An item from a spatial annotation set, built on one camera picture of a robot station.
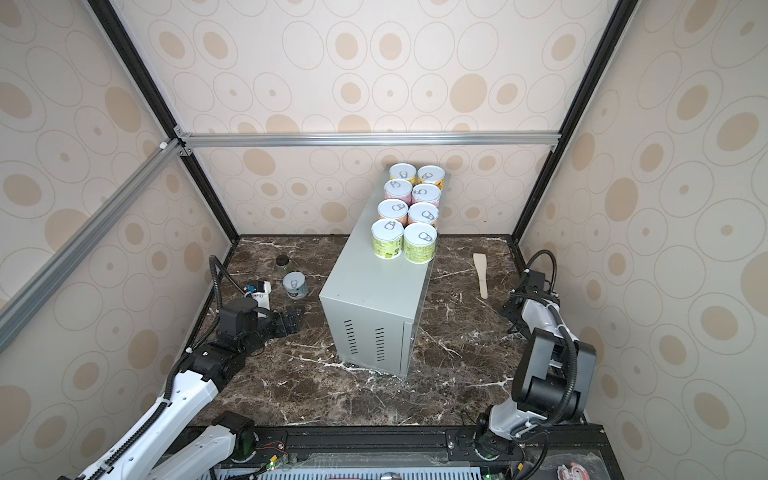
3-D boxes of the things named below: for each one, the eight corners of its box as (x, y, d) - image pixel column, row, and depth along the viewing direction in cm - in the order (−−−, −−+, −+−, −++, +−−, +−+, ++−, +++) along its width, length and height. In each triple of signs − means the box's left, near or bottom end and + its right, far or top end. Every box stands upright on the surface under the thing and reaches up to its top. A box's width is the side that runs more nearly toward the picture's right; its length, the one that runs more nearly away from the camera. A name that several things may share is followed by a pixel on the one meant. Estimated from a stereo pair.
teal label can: (285, 300, 103) (280, 289, 98) (290, 282, 108) (285, 271, 103) (306, 300, 104) (302, 289, 98) (310, 282, 108) (306, 271, 103)
